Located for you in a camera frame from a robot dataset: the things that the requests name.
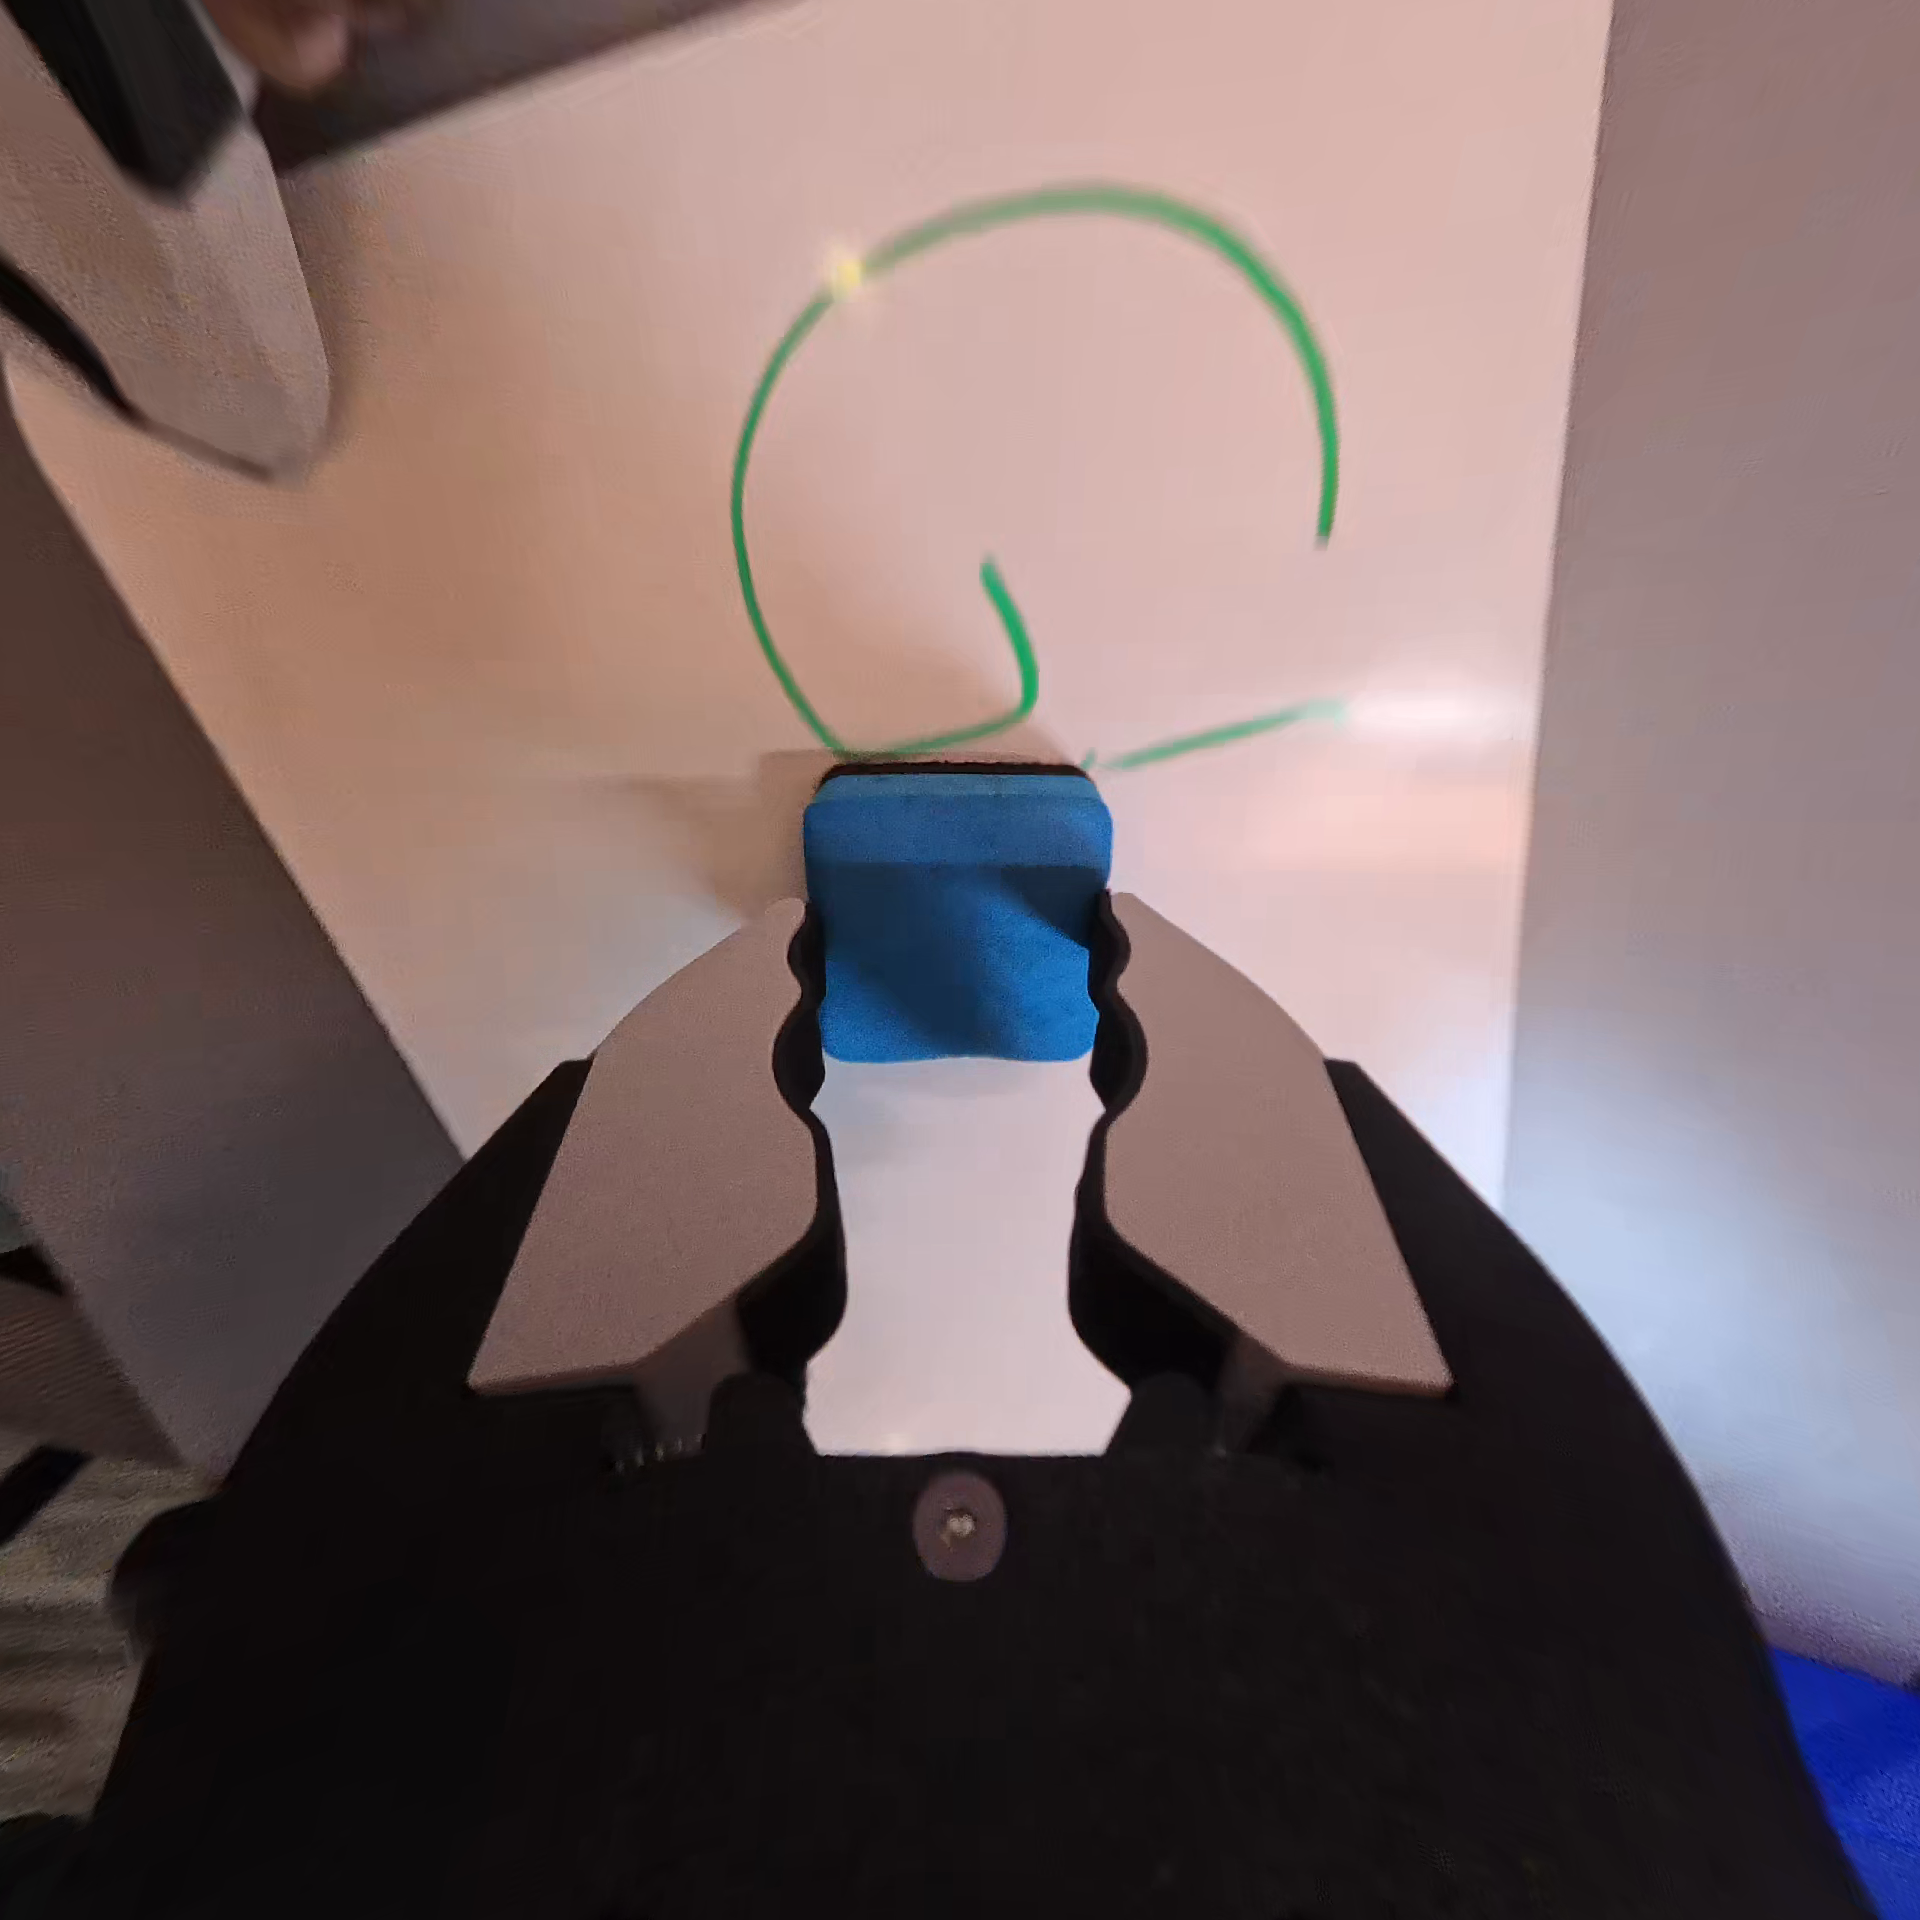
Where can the blue plastic bin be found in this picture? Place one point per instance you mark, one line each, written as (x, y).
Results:
(1853, 1802)

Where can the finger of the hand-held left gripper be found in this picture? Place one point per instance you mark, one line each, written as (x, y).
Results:
(180, 300)

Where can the white whiteboard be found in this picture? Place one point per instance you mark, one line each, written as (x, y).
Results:
(1201, 451)

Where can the blue whiteboard eraser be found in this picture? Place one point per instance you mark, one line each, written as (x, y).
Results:
(955, 931)

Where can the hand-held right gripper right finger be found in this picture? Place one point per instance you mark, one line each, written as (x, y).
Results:
(1275, 1200)

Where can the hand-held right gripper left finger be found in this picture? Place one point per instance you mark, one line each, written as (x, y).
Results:
(644, 1200)

